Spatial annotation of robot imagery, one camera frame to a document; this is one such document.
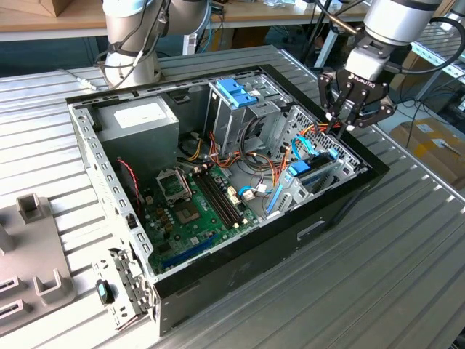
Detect black tripod stand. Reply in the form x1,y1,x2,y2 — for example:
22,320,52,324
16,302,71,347
303,0,333,70

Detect short blue wire white plug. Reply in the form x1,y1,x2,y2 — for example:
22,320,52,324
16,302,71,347
235,184,272,201

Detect wooden box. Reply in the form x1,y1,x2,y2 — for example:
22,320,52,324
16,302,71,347
34,0,79,18

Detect orange red power wire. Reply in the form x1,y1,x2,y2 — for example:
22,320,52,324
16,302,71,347
303,123,342,136

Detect blue expansion slot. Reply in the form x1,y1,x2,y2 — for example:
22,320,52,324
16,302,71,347
161,232,220,269

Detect black RAM slot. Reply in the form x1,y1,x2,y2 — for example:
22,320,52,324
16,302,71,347
200,167,246,225
191,169,237,230

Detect thin orange yellow wires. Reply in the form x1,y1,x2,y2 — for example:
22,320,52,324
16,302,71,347
179,136,204,163

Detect metal socket cover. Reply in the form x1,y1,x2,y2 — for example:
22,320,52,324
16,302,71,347
155,167,193,204

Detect black looped camera cable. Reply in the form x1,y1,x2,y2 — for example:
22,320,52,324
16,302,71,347
384,16,465,76

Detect grey parts rack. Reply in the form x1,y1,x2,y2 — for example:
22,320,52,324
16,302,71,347
0,192,78,337

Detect grey metal drive cage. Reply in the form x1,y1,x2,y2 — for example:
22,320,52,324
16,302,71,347
202,80,291,156

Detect blue plastic drive latch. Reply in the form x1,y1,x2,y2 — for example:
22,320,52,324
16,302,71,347
216,79,261,109

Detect grey power supply unit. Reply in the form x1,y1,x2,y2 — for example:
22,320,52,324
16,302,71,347
94,95,181,182

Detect green motherboard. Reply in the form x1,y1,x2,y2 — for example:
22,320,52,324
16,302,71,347
139,165,261,276

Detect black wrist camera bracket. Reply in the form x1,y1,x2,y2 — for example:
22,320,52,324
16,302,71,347
354,34,393,55

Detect metal slat frame table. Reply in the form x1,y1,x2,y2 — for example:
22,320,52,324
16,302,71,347
399,23,465,106

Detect labelled cardboard box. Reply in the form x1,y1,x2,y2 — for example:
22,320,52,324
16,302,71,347
388,118,465,190

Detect open black PC case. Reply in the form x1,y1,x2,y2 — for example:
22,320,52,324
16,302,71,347
65,64,392,337

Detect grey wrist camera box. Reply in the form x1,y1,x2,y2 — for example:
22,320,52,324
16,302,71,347
344,42,392,78

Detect cable with white plug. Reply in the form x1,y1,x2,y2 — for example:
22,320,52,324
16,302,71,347
57,68,98,92

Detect wooden desk white frame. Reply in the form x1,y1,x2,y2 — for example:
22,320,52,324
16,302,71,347
210,0,368,70
0,0,110,43

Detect small black equipment box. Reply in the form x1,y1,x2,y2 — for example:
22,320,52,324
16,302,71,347
441,87,465,113

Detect black case fan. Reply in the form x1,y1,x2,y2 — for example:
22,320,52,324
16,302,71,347
115,156,143,217

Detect white board connector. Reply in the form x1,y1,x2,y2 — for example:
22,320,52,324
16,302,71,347
225,185,241,207

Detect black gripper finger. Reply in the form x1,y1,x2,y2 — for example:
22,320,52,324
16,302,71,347
318,71,346,134
339,96,397,141

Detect orange black wire bundle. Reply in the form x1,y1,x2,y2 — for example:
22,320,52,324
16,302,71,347
209,130,291,188

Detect large brown cardboard box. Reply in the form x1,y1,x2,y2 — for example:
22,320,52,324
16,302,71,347
390,47,442,92

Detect small black tool blue ring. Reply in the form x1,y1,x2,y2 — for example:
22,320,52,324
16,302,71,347
94,278,116,305

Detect blue data wire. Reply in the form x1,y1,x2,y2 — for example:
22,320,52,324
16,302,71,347
290,135,321,161

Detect grey metal disk bay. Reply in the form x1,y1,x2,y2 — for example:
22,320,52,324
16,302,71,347
264,105,368,222

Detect hard disk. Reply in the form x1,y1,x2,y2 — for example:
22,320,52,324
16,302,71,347
267,148,342,216

